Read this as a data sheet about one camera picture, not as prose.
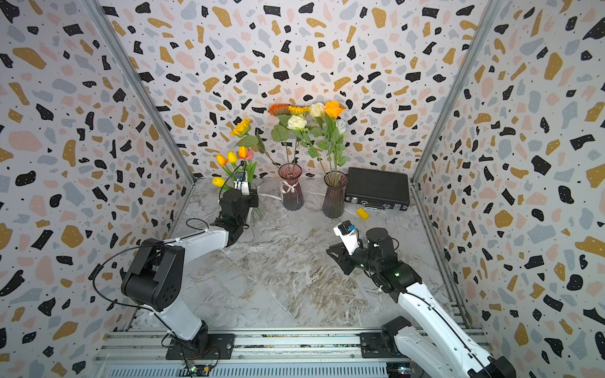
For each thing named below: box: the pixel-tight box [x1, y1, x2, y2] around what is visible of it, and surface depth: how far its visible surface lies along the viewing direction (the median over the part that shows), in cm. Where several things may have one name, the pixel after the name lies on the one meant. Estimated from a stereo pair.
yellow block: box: [356, 207, 370, 221], surface depth 112 cm
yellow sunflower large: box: [288, 105, 312, 117], surface depth 89 cm
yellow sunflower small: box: [230, 116, 280, 169], surface depth 85 cm
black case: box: [344, 166, 411, 212], surface depth 111 cm
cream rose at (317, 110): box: [309, 102, 332, 174], surface depth 91 cm
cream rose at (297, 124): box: [287, 114, 327, 174], surface depth 87 cm
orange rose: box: [324, 100, 346, 172], surface depth 88 cm
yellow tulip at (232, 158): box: [226, 151, 239, 171], surface depth 91 cm
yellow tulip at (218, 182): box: [211, 176, 227, 188], surface depth 82 cm
